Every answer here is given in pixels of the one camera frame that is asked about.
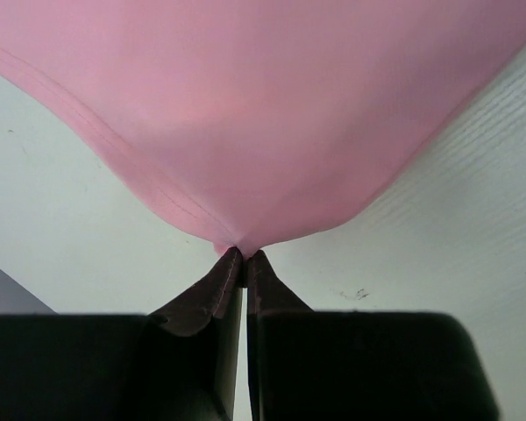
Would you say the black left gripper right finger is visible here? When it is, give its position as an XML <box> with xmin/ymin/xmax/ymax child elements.
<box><xmin>245</xmin><ymin>252</ymin><xmax>500</xmax><ymax>420</ymax></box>

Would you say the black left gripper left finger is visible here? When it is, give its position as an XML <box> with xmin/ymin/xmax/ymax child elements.
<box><xmin>0</xmin><ymin>248</ymin><xmax>243</xmax><ymax>420</ymax></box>

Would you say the pink t shirt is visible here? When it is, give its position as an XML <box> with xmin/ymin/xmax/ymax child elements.
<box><xmin>0</xmin><ymin>1</ymin><xmax>526</xmax><ymax>255</ymax></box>

